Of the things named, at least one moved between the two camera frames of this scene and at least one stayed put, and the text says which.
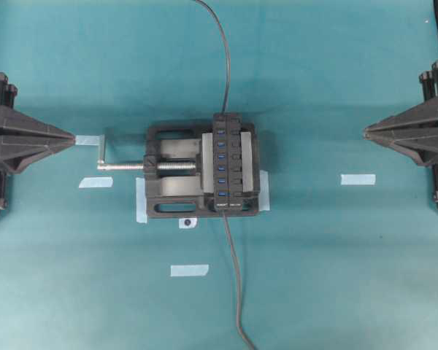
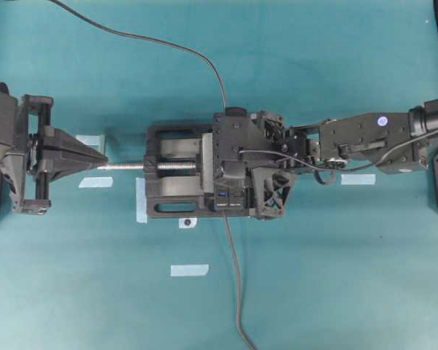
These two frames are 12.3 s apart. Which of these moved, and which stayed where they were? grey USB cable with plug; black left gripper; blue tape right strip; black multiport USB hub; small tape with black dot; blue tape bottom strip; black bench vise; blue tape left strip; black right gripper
Moved: black left gripper; black right gripper; grey USB cable with plug
Stayed: blue tape left strip; black multiport USB hub; blue tape right strip; blue tape bottom strip; small tape with black dot; black bench vise
